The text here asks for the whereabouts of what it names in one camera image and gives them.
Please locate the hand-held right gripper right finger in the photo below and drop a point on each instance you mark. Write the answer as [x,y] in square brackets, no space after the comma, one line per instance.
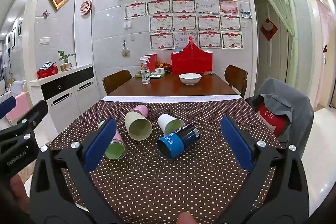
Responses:
[237,145]

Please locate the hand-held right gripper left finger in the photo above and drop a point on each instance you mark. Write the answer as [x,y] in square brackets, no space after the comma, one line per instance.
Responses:
[101,146]

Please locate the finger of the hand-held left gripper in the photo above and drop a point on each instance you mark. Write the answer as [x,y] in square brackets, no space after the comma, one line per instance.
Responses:
[36,112]
[6,107]

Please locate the dark blue cup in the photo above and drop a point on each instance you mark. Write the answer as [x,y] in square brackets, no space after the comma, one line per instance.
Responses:
[181,138]

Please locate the pink striped green cup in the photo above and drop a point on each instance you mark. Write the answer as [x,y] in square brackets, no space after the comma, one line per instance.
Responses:
[116,148]

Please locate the pale green cup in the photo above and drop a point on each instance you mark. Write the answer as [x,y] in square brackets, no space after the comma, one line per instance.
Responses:
[137,128]

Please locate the white cup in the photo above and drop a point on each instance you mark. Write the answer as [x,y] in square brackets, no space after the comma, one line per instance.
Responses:
[165,121]

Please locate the person's left hand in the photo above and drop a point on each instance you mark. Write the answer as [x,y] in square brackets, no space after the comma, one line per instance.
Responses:
[18,190]

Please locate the person's right hand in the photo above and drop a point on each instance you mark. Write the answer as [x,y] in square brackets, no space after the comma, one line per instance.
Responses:
[187,218]

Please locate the pink towel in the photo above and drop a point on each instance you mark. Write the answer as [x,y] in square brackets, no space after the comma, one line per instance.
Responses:
[18,107]

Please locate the white black sideboard cabinet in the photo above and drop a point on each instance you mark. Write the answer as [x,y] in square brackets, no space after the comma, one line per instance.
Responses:
[65,98]

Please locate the red box with patterned lid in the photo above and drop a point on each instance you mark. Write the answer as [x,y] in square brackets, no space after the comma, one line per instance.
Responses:
[47,72]

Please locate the red garment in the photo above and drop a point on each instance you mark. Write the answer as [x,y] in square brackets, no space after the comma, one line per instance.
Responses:
[270,119]

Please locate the small potted plant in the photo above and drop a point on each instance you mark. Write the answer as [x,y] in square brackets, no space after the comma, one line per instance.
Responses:
[65,62]

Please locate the brown wooden chair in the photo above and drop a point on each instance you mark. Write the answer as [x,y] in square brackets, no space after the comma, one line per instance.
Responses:
[236,78]
[115,82]

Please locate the brown polka dot tablecloth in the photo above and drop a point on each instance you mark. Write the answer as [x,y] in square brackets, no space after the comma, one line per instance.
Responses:
[157,182]

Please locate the grey jacket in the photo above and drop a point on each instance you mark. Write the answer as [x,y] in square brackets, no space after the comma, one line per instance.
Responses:
[291,98]

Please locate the small dish of snacks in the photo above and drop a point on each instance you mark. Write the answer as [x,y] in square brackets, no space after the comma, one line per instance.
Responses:
[208,72]

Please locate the white bowl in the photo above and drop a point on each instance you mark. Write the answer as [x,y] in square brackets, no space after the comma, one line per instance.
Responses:
[190,79]

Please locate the clear spray bottle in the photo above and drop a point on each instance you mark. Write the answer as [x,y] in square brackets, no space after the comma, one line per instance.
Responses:
[145,74]

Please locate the wooden dining table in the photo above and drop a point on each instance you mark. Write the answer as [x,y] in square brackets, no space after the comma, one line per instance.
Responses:
[168,89]

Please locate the white door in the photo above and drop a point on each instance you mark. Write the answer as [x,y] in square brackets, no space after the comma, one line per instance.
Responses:
[265,61]

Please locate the green tray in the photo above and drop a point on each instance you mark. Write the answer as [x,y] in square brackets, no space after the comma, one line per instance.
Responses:
[155,75]

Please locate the red gift bag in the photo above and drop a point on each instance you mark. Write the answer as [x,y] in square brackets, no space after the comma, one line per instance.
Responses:
[191,62]

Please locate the hanging keys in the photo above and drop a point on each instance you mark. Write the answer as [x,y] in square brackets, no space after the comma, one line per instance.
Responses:
[125,52]

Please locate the small red box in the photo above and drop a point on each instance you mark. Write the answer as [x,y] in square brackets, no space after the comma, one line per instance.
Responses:
[152,62]

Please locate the orange snacks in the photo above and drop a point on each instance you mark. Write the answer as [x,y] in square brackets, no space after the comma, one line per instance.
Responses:
[163,65]

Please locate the red diamond door decoration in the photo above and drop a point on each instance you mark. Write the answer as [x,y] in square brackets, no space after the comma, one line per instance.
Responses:
[268,29]

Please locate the green lace curtain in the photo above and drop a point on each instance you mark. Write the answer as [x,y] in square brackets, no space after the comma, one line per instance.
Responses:
[283,3]

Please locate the white double wall switch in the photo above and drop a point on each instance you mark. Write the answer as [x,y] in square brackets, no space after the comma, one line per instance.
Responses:
[44,41]

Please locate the black picture frame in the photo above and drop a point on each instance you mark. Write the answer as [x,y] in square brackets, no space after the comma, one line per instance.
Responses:
[13,33]

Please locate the butterfly wall decoration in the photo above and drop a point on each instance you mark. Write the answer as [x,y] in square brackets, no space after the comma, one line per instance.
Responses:
[46,13]

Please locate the red paddle wall ornament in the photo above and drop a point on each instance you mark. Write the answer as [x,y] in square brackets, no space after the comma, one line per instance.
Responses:
[85,6]

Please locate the small wall photo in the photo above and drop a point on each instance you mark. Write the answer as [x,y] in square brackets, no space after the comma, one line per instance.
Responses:
[246,14]

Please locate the wall of award certificates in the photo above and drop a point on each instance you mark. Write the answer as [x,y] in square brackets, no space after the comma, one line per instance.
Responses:
[183,22]

